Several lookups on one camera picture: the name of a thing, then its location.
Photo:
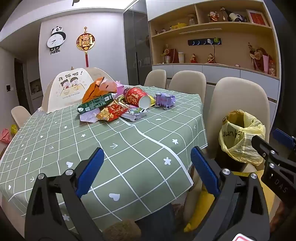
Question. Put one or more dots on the red gold snack wrapper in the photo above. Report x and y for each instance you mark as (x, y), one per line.
(111, 111)

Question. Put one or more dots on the brown fuzzy cloth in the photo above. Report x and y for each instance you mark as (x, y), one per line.
(121, 229)

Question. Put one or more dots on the green charger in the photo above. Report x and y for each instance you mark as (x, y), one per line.
(216, 39)

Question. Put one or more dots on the beige dining chair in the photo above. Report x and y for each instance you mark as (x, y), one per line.
(193, 204)
(20, 115)
(155, 78)
(187, 83)
(240, 95)

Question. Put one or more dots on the pink toy cube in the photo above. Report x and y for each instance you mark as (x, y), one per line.
(120, 88)

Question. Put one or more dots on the red robed figurine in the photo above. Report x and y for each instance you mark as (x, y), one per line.
(214, 16)

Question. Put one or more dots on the yellow shelf toy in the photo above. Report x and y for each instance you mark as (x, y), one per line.
(178, 26)

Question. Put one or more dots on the panda wall clock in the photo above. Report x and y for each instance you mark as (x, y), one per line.
(55, 41)

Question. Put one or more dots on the green checked tablecloth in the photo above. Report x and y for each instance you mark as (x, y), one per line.
(69, 143)

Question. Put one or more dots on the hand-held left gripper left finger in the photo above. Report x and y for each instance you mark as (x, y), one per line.
(92, 169)

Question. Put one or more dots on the yellow plastic bin bag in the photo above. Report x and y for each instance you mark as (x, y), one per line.
(241, 150)

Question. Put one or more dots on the red framed picture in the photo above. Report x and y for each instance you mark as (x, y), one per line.
(257, 17)

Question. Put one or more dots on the black power strip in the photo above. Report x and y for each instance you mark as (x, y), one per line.
(201, 41)

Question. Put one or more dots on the small flower figure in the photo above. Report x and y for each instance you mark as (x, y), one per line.
(167, 54)

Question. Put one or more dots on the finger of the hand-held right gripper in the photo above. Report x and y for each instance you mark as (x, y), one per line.
(283, 138)
(261, 144)

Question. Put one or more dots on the flower bouquet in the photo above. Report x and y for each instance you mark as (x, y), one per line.
(261, 60)

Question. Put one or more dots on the red seated figurine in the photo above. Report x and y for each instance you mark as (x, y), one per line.
(210, 58)
(193, 58)

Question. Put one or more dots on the glass jar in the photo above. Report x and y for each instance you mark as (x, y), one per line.
(192, 20)

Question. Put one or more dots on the person's leg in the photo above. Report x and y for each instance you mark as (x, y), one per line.
(159, 220)

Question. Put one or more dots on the yellow cushion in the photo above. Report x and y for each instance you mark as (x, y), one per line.
(203, 208)

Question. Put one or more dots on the purple elephant toy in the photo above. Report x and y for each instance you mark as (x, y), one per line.
(164, 99)

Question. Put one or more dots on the dark green snack packet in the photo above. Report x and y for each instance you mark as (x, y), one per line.
(97, 103)

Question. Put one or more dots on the pink floor item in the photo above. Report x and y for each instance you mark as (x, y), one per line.
(4, 135)

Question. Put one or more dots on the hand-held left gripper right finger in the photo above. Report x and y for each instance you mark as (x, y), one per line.
(204, 171)

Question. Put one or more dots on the white tumbler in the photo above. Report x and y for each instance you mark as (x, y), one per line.
(181, 57)

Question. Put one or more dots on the wooden wall shelf unit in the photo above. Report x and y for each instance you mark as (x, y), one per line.
(233, 53)

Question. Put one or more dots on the salmon pink plastic bag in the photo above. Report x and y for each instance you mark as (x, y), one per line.
(109, 86)

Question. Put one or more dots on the light purple wrapper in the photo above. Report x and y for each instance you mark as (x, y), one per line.
(89, 117)

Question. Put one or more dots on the white low cabinet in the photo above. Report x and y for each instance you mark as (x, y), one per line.
(231, 74)

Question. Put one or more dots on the yellow snack wrapper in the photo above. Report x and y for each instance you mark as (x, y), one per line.
(151, 100)

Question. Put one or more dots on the silver foil wrapper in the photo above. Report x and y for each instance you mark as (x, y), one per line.
(135, 113)

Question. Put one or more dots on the orange snack bag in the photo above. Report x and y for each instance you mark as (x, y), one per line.
(91, 91)

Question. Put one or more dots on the dark glass cabinet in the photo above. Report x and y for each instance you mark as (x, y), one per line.
(136, 46)

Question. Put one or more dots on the beige printed food cover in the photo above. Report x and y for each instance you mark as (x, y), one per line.
(67, 90)

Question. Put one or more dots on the black bin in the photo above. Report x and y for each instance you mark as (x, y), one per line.
(225, 163)

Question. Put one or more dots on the red gold wall ornament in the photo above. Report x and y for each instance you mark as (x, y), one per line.
(85, 41)

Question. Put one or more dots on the panda plush toy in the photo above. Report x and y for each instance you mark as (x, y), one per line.
(238, 17)

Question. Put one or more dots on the red paper tub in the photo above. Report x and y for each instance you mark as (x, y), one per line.
(134, 96)

